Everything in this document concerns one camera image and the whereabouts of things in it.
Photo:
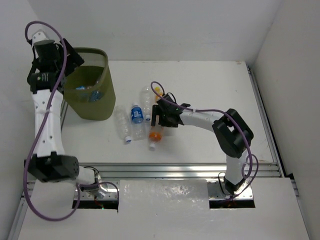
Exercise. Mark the tall orange label bottle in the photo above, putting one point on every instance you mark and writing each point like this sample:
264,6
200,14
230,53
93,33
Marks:
156,134

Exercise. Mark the small orange bottle yellow cap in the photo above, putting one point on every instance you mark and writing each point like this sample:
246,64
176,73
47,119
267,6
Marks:
159,92

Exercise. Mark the small bottle colourful label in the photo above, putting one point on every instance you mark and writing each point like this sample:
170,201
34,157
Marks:
83,87

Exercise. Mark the aluminium rail frame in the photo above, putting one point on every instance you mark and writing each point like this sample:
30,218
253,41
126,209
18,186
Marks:
185,152

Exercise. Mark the clear ribbed bottle blue cap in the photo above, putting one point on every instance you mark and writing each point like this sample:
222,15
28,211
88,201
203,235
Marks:
123,125

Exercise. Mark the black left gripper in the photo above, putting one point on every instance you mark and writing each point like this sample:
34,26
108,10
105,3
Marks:
72,56

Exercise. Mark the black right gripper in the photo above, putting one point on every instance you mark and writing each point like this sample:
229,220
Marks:
157,110

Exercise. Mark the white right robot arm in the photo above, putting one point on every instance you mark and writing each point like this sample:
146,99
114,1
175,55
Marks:
232,133

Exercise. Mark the clear bottle white cap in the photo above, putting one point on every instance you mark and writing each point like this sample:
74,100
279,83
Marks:
146,102

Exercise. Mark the blue label water bottle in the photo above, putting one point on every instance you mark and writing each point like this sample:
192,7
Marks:
137,122

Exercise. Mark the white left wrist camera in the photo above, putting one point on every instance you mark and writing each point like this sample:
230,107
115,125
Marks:
38,36

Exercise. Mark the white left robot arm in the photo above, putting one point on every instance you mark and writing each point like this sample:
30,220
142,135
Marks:
48,161

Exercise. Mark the olive green mesh bin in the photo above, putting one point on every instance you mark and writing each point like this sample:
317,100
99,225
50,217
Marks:
95,72

